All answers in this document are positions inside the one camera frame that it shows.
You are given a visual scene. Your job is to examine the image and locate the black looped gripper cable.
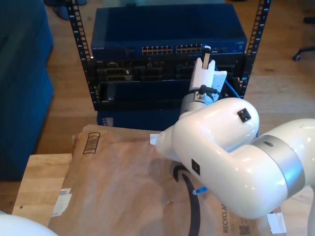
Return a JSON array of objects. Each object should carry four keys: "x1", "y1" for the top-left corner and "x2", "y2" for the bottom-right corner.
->
[{"x1": 198, "y1": 85, "x2": 219, "y2": 98}]

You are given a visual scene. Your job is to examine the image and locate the black rack server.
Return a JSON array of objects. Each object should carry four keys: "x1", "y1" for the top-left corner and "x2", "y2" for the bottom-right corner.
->
[{"x1": 94, "y1": 57, "x2": 247, "y2": 82}]

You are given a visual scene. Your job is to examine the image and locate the blue sofa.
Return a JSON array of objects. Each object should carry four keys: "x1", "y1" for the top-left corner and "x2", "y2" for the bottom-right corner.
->
[{"x1": 0, "y1": 0, "x2": 54, "y2": 181}]

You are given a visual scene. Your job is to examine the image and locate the brown paper mailer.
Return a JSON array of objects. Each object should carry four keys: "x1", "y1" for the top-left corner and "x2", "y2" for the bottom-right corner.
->
[{"x1": 48, "y1": 124, "x2": 287, "y2": 236}]

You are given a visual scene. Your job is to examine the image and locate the black office chair base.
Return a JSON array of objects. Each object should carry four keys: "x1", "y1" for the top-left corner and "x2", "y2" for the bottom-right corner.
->
[{"x1": 292, "y1": 46, "x2": 315, "y2": 61}]

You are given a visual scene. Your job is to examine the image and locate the grey slipper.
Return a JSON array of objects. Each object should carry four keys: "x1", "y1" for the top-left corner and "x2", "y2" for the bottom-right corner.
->
[{"x1": 53, "y1": 5, "x2": 71, "y2": 21}]

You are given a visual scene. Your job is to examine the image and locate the blue network cable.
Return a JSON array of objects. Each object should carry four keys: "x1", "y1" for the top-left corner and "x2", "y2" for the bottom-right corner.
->
[{"x1": 191, "y1": 43, "x2": 260, "y2": 197}]

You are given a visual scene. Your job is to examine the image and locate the blue network switch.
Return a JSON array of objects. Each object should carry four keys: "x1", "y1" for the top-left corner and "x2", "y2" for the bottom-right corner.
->
[{"x1": 90, "y1": 3, "x2": 248, "y2": 59}]

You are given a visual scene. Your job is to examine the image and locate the black rack frame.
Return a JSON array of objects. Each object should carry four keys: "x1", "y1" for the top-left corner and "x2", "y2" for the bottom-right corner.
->
[{"x1": 65, "y1": 0, "x2": 272, "y2": 111}]

